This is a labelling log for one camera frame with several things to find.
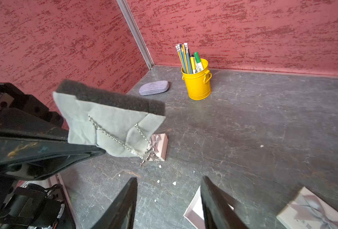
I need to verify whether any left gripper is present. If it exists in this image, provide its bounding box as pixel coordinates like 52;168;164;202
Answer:
0;82;107;229

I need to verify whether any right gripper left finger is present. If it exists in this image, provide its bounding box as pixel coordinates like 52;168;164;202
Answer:
92;177;138;229

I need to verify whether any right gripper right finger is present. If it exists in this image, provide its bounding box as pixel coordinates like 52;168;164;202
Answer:
200;176;247;229

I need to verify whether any pink jewelry box base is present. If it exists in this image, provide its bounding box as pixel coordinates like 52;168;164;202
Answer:
183;187;236;229

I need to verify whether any silver chain necklace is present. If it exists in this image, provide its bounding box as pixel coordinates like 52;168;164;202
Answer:
87;114;161;168

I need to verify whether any grey foam necklace pad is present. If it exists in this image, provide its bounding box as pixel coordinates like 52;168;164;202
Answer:
53;80;166;159

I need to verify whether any small pink gift box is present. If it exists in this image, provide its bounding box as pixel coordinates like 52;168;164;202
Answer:
149;134;169;161

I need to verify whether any yellow pencil cup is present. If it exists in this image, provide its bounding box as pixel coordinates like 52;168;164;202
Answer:
181;58;212;101

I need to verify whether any purple glasses case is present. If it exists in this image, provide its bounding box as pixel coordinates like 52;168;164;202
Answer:
139;81;170;96

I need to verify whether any pencils and markers bunch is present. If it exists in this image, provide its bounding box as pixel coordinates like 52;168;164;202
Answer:
175;43;205;74

